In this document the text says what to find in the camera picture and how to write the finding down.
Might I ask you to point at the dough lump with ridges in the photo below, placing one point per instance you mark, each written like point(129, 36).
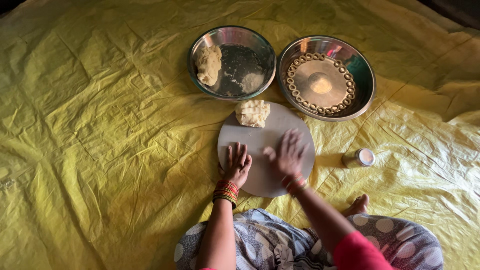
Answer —
point(252, 113)

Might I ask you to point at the pink sleeve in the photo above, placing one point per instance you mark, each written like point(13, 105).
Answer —
point(358, 253)

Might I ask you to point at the yellow plastic sheet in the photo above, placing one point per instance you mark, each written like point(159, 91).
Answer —
point(93, 131)

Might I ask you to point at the small steel bowl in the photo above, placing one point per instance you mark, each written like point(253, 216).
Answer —
point(243, 67)

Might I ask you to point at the smooth dough lump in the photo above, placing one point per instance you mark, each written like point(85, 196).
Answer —
point(208, 64)

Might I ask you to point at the red and gold left bangles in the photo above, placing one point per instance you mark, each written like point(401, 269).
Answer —
point(225, 192)

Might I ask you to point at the grey polka dot garment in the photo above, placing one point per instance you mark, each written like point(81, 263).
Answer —
point(262, 243)

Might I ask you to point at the large steel bowl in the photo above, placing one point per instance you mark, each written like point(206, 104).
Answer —
point(356, 75)

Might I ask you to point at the round grey rolling board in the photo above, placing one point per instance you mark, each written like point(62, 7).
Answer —
point(262, 150)

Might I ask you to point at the person's right hand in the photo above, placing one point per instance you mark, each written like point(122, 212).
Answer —
point(288, 157)

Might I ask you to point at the red and gold bangles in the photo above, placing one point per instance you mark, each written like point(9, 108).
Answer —
point(294, 183)
point(225, 192)

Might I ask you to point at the person's left hand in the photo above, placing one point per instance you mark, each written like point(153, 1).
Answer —
point(237, 168)

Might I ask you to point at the person's foot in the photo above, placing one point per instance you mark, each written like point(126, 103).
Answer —
point(356, 206)

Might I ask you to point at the red and gold right bangles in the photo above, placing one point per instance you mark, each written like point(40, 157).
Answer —
point(294, 183)

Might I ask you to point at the small steel tumbler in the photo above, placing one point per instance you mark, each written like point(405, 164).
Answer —
point(359, 158)

